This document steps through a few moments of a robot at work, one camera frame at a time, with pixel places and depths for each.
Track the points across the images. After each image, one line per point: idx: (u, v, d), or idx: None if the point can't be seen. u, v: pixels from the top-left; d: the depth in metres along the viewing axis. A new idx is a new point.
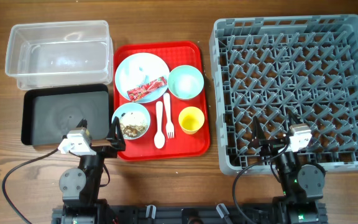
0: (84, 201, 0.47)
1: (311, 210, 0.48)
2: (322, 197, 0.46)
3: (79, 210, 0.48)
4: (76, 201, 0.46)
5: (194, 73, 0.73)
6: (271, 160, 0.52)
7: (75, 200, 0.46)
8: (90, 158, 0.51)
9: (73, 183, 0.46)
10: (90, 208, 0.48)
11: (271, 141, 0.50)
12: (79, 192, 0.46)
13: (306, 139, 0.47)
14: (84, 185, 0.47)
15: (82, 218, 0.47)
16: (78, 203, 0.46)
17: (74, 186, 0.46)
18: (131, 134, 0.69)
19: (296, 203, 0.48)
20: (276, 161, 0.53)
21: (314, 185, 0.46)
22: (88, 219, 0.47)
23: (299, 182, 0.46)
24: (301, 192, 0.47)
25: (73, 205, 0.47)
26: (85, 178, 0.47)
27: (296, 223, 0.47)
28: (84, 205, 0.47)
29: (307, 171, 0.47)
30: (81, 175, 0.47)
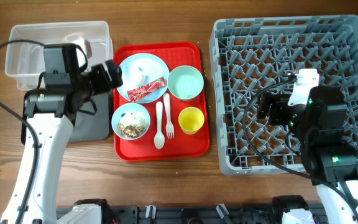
0: (64, 66, 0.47)
1: (346, 150, 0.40)
2: (346, 107, 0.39)
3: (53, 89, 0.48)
4: (59, 65, 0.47)
5: (194, 73, 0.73)
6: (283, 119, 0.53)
7: (57, 54, 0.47)
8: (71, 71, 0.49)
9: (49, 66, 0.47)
10: (66, 85, 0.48)
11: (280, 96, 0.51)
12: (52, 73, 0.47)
13: (314, 78, 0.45)
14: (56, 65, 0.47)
15: (50, 95, 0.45)
16: (58, 63, 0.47)
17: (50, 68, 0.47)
18: (131, 134, 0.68)
19: (322, 140, 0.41)
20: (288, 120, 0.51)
21: (333, 96, 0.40)
22: (56, 97, 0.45)
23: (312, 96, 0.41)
24: (321, 115, 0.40)
25: (50, 64, 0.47)
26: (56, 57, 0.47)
27: (329, 165, 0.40)
28: (58, 86, 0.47)
29: (319, 89, 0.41)
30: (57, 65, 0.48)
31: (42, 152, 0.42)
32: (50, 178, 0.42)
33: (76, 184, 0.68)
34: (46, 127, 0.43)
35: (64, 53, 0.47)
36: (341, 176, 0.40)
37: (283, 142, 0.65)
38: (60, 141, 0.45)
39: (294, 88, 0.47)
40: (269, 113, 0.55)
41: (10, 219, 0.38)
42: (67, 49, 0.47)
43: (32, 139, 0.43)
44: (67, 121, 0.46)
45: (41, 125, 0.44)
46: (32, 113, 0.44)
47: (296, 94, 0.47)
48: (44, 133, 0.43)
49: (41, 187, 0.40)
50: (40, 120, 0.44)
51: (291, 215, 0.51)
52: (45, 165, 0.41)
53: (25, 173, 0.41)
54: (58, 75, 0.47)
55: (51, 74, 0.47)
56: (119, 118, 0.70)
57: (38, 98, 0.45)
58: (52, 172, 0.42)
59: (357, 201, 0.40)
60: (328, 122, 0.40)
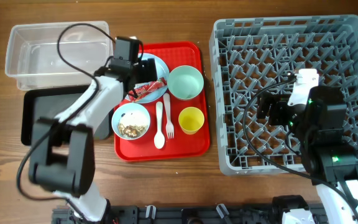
0: (128, 54, 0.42)
1: (346, 150, 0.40)
2: (346, 107, 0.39)
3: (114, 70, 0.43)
4: (125, 54, 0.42)
5: (195, 73, 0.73)
6: (282, 120, 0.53)
7: (125, 45, 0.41)
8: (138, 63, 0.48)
9: (119, 51, 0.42)
10: (126, 72, 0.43)
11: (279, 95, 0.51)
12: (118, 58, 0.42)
13: (314, 78, 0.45)
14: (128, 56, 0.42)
15: (110, 73, 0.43)
16: (124, 51, 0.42)
17: (119, 55, 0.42)
18: (131, 134, 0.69)
19: (321, 140, 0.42)
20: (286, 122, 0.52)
21: (333, 96, 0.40)
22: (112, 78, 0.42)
23: (312, 97, 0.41)
24: (321, 115, 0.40)
25: (118, 51, 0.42)
26: (128, 49, 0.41)
27: (330, 165, 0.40)
28: (119, 68, 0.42)
29: (319, 89, 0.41)
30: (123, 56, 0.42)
31: (102, 94, 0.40)
32: (98, 116, 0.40)
33: None
34: (109, 81, 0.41)
35: (133, 46, 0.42)
36: (341, 175, 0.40)
37: (283, 142, 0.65)
38: (115, 97, 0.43)
39: (293, 88, 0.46)
40: (268, 112, 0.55)
41: (61, 118, 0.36)
42: (135, 43, 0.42)
43: (94, 84, 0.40)
44: (120, 88, 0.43)
45: (104, 79, 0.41)
46: (99, 74, 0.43)
47: (296, 94, 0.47)
48: (105, 81, 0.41)
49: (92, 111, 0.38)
50: (104, 78, 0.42)
51: (291, 215, 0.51)
52: (100, 100, 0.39)
53: (81, 98, 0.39)
54: (122, 62, 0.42)
55: (117, 58, 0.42)
56: (118, 118, 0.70)
57: (104, 70, 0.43)
58: (99, 115, 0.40)
59: (357, 200, 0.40)
60: (328, 121, 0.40)
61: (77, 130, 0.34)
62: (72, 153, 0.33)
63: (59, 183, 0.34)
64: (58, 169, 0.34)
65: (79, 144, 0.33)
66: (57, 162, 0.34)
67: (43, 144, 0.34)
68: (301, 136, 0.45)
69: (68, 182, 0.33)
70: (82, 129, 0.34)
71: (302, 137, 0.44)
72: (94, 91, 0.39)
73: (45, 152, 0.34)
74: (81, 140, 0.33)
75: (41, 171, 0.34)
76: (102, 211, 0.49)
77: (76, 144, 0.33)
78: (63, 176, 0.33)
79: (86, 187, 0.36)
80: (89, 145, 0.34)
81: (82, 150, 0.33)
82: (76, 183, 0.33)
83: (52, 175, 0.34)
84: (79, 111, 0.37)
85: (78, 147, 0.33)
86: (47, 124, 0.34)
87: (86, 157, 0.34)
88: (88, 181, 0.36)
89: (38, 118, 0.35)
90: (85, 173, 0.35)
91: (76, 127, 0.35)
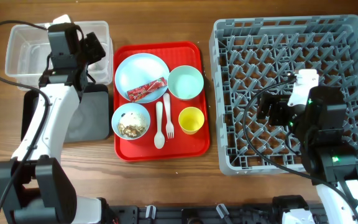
0: (68, 49, 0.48)
1: (346, 150, 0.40)
2: (346, 107, 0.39)
3: (59, 70, 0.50)
4: (64, 49, 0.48)
5: (194, 73, 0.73)
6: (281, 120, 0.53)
7: (61, 40, 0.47)
8: (71, 39, 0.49)
9: (55, 48, 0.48)
10: (72, 66, 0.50)
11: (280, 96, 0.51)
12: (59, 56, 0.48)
13: (313, 78, 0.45)
14: (66, 51, 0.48)
15: (57, 75, 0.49)
16: (63, 46, 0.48)
17: (57, 51, 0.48)
18: (131, 134, 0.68)
19: (321, 140, 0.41)
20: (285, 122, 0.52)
21: (333, 96, 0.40)
22: (62, 79, 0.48)
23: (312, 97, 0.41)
24: (321, 115, 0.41)
25: (56, 48, 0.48)
26: (64, 44, 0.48)
27: (329, 165, 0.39)
28: (67, 66, 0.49)
29: (319, 89, 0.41)
30: (63, 53, 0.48)
31: (54, 108, 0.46)
32: (58, 133, 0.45)
33: (76, 184, 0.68)
34: (56, 91, 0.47)
35: (67, 38, 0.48)
36: (341, 176, 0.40)
37: (283, 142, 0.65)
38: (69, 102, 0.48)
39: (293, 88, 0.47)
40: (268, 112, 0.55)
41: (20, 157, 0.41)
42: (69, 33, 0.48)
43: (43, 100, 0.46)
44: (73, 92, 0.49)
45: (53, 91, 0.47)
46: (45, 83, 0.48)
47: (296, 95, 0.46)
48: (52, 93, 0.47)
49: (50, 132, 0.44)
50: (52, 88, 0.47)
51: (291, 215, 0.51)
52: (55, 117, 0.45)
53: (35, 121, 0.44)
54: (66, 58, 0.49)
55: (58, 56, 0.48)
56: (118, 118, 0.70)
57: (49, 74, 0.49)
58: (59, 129, 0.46)
59: (357, 200, 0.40)
60: (328, 122, 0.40)
61: (40, 164, 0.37)
62: (41, 190, 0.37)
63: (41, 218, 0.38)
64: (38, 208, 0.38)
65: (48, 182, 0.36)
66: (31, 200, 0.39)
67: (12, 193, 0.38)
68: (301, 137, 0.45)
69: (50, 215, 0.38)
70: (45, 162, 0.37)
71: (302, 137, 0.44)
72: (46, 109, 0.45)
73: (16, 198, 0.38)
74: (46, 178, 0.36)
75: (20, 214, 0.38)
76: (99, 213, 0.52)
77: (44, 184, 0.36)
78: (45, 211, 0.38)
79: (73, 211, 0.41)
80: (56, 173, 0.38)
81: (52, 185, 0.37)
82: (59, 215, 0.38)
83: (33, 214, 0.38)
84: (35, 139, 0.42)
85: (45, 182, 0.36)
86: (7, 168, 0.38)
87: (58, 188, 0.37)
88: (71, 204, 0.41)
89: None
90: (66, 201, 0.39)
91: (38, 161, 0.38)
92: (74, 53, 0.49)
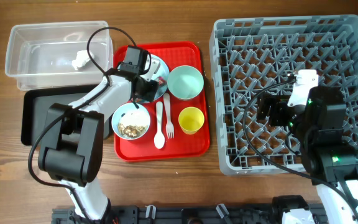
0: (137, 61, 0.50)
1: (347, 150, 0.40)
2: (345, 107, 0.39)
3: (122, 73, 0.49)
4: (135, 60, 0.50)
5: (194, 73, 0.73)
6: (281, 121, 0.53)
7: (136, 53, 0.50)
8: (144, 57, 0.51)
9: (129, 58, 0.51)
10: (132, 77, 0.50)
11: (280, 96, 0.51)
12: (127, 64, 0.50)
13: (313, 79, 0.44)
14: (135, 63, 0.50)
15: (119, 73, 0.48)
16: (134, 58, 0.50)
17: (128, 60, 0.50)
18: (131, 134, 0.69)
19: (321, 140, 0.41)
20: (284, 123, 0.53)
21: (332, 96, 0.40)
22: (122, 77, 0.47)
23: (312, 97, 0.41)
24: (321, 115, 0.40)
25: (129, 58, 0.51)
26: (138, 56, 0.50)
27: (329, 164, 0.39)
28: (130, 71, 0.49)
29: (319, 89, 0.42)
30: (132, 63, 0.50)
31: (112, 88, 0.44)
32: (108, 109, 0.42)
33: None
34: (119, 79, 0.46)
35: (142, 55, 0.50)
36: (341, 175, 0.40)
37: (283, 142, 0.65)
38: (123, 94, 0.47)
39: (293, 88, 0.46)
40: (268, 113, 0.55)
41: (75, 105, 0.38)
42: (144, 52, 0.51)
43: (105, 81, 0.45)
44: (128, 88, 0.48)
45: (114, 79, 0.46)
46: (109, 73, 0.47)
47: (296, 95, 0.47)
48: (115, 80, 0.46)
49: (104, 101, 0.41)
50: (114, 78, 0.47)
51: (291, 215, 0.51)
52: (110, 94, 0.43)
53: (92, 92, 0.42)
54: (132, 67, 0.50)
55: (127, 64, 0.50)
56: (119, 118, 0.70)
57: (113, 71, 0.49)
58: (110, 108, 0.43)
59: (357, 200, 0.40)
60: (328, 122, 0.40)
61: (89, 116, 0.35)
62: (82, 136, 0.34)
63: (68, 167, 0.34)
64: (69, 154, 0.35)
65: (90, 134, 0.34)
66: (66, 147, 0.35)
67: (55, 130, 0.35)
68: (300, 137, 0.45)
69: (76, 165, 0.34)
70: (94, 115, 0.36)
71: (302, 136, 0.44)
72: (105, 86, 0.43)
73: (56, 138, 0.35)
74: (92, 126, 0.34)
75: (51, 155, 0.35)
76: (104, 208, 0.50)
77: (87, 132, 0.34)
78: (72, 161, 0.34)
79: (94, 175, 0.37)
80: (100, 130, 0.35)
81: (92, 136, 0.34)
82: (84, 169, 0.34)
83: (63, 159, 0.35)
84: (91, 100, 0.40)
85: (88, 132, 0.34)
86: (61, 109, 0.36)
87: (96, 142, 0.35)
88: (96, 169, 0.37)
89: (53, 104, 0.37)
90: (94, 161, 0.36)
91: (88, 113, 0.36)
92: (142, 67, 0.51)
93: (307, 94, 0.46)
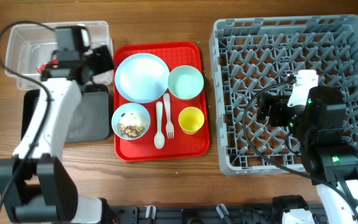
0: (74, 44, 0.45)
1: (346, 150, 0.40)
2: (344, 107, 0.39)
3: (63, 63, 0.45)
4: (69, 45, 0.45)
5: (195, 73, 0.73)
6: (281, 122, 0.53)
7: (67, 35, 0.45)
8: (77, 36, 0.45)
9: (61, 42, 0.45)
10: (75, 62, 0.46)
11: (280, 96, 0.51)
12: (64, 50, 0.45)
13: (313, 79, 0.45)
14: (72, 48, 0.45)
15: (58, 70, 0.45)
16: (68, 42, 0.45)
17: (63, 46, 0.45)
18: (131, 134, 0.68)
19: (321, 140, 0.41)
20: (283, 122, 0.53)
21: (331, 96, 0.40)
22: (64, 73, 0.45)
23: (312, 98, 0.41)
24: (320, 114, 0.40)
25: (62, 42, 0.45)
26: (71, 40, 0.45)
27: (329, 163, 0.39)
28: (70, 59, 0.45)
29: (319, 89, 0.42)
30: (69, 49, 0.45)
31: (56, 104, 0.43)
32: (59, 129, 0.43)
33: (76, 184, 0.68)
34: (58, 86, 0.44)
35: (74, 35, 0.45)
36: (341, 175, 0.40)
37: (283, 142, 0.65)
38: (72, 98, 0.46)
39: (293, 88, 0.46)
40: (268, 114, 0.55)
41: (22, 154, 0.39)
42: (76, 30, 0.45)
43: (46, 95, 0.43)
44: (74, 87, 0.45)
45: (54, 84, 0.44)
46: (45, 78, 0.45)
47: (295, 96, 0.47)
48: (54, 88, 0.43)
49: (52, 130, 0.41)
50: (53, 82, 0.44)
51: (291, 215, 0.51)
52: (56, 114, 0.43)
53: (37, 117, 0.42)
54: (69, 53, 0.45)
55: (63, 51, 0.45)
56: (119, 118, 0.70)
57: (50, 68, 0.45)
58: (62, 124, 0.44)
59: (357, 200, 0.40)
60: (327, 121, 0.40)
61: (40, 164, 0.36)
62: (45, 191, 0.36)
63: (42, 216, 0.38)
64: (39, 206, 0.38)
65: (50, 182, 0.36)
66: (33, 197, 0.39)
67: (13, 190, 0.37)
68: (300, 137, 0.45)
69: (51, 214, 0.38)
70: (47, 161, 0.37)
71: (301, 137, 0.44)
72: (48, 105, 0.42)
73: (18, 196, 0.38)
74: (47, 176, 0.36)
75: (21, 211, 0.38)
76: (98, 213, 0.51)
77: (46, 185, 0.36)
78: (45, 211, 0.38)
79: (73, 209, 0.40)
80: (58, 173, 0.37)
81: (53, 185, 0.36)
82: (60, 214, 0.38)
83: (34, 211, 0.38)
84: (36, 138, 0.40)
85: (47, 181, 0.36)
86: (7, 165, 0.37)
87: (59, 188, 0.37)
88: (71, 203, 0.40)
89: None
90: (67, 198, 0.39)
91: (39, 161, 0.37)
92: (79, 51, 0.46)
93: (307, 94, 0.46)
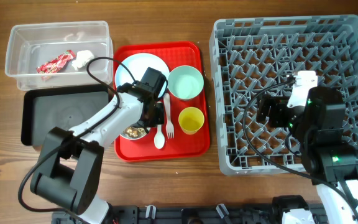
0: (155, 83, 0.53)
1: (347, 150, 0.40)
2: (344, 107, 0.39)
3: (138, 90, 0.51)
4: (152, 82, 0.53)
5: (195, 73, 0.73)
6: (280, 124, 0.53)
7: (155, 76, 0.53)
8: (158, 79, 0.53)
9: (146, 78, 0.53)
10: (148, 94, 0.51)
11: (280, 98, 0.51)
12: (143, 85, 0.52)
13: (313, 79, 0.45)
14: (151, 85, 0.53)
15: (133, 93, 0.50)
16: (152, 79, 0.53)
17: (144, 81, 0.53)
18: (132, 134, 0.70)
19: (321, 140, 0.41)
20: (283, 123, 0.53)
21: (331, 96, 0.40)
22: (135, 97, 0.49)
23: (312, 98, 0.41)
24: (320, 114, 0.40)
25: (147, 79, 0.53)
26: (155, 80, 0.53)
27: (329, 162, 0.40)
28: (144, 92, 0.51)
29: (319, 89, 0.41)
30: (148, 84, 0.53)
31: (121, 111, 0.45)
32: (112, 133, 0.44)
33: None
34: (129, 100, 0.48)
35: (159, 79, 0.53)
36: (341, 175, 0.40)
37: (283, 142, 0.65)
38: (132, 116, 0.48)
39: (293, 88, 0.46)
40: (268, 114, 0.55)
41: (77, 132, 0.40)
42: (161, 78, 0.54)
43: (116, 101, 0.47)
44: (140, 109, 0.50)
45: (125, 98, 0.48)
46: (122, 91, 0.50)
47: (294, 96, 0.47)
48: (127, 101, 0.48)
49: (109, 127, 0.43)
50: (127, 96, 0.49)
51: (291, 215, 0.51)
52: (118, 116, 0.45)
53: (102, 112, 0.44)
54: (147, 88, 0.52)
55: (143, 84, 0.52)
56: None
57: (128, 88, 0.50)
58: (115, 131, 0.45)
59: (357, 200, 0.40)
60: (328, 121, 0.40)
61: (89, 149, 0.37)
62: (78, 170, 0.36)
63: (59, 197, 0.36)
64: (61, 185, 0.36)
65: (84, 169, 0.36)
66: (61, 175, 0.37)
67: (50, 161, 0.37)
68: (300, 137, 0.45)
69: (68, 199, 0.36)
70: (94, 148, 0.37)
71: (302, 135, 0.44)
72: (114, 109, 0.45)
73: (51, 167, 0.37)
74: (89, 160, 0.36)
75: (45, 182, 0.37)
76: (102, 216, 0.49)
77: (83, 166, 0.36)
78: (64, 192, 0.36)
79: (86, 206, 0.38)
80: (97, 165, 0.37)
81: (87, 172, 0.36)
82: (75, 203, 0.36)
83: (54, 188, 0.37)
84: (96, 126, 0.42)
85: (84, 167, 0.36)
86: (62, 135, 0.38)
87: (90, 177, 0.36)
88: (89, 199, 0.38)
89: (54, 128, 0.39)
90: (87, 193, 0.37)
91: (89, 145, 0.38)
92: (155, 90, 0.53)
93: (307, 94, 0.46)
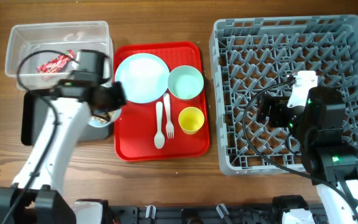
0: (93, 68, 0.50)
1: (346, 150, 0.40)
2: (344, 106, 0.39)
3: (78, 83, 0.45)
4: (89, 66, 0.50)
5: (194, 73, 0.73)
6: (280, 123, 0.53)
7: (91, 58, 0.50)
8: (94, 60, 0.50)
9: (84, 64, 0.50)
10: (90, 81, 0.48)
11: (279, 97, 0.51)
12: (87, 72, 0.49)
13: (312, 79, 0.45)
14: (91, 70, 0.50)
15: (72, 88, 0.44)
16: (88, 64, 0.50)
17: (84, 66, 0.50)
18: None
19: (320, 140, 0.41)
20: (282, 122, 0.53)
21: (331, 96, 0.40)
22: (78, 91, 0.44)
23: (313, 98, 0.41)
24: (320, 114, 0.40)
25: (83, 65, 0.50)
26: (93, 63, 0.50)
27: (329, 163, 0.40)
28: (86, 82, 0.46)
29: (319, 89, 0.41)
30: (88, 70, 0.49)
31: (61, 129, 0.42)
32: (63, 157, 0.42)
33: (76, 184, 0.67)
34: (68, 109, 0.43)
35: (96, 59, 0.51)
36: (341, 175, 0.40)
37: (283, 142, 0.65)
38: (79, 122, 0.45)
39: (293, 88, 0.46)
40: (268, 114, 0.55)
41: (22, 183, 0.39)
42: (99, 56, 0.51)
43: (53, 117, 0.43)
44: (84, 108, 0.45)
45: (63, 107, 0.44)
46: (56, 96, 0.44)
47: (294, 96, 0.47)
48: (64, 110, 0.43)
49: (55, 159, 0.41)
50: (63, 101, 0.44)
51: (291, 215, 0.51)
52: (61, 139, 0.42)
53: (44, 141, 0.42)
54: (87, 74, 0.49)
55: (82, 71, 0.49)
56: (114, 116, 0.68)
57: (62, 85, 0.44)
58: (66, 150, 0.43)
59: (357, 200, 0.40)
60: (328, 121, 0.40)
61: (40, 194, 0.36)
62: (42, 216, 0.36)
63: None
64: None
65: (47, 214, 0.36)
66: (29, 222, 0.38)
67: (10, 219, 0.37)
68: (300, 137, 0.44)
69: None
70: (45, 194, 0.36)
71: (301, 136, 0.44)
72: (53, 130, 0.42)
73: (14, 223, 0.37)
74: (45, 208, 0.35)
75: None
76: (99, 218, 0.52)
77: (43, 213, 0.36)
78: None
79: None
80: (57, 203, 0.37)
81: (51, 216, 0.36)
82: None
83: None
84: (41, 163, 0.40)
85: (44, 212, 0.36)
86: (7, 194, 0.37)
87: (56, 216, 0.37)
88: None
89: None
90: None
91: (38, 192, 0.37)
92: (99, 76, 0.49)
93: (306, 94, 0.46)
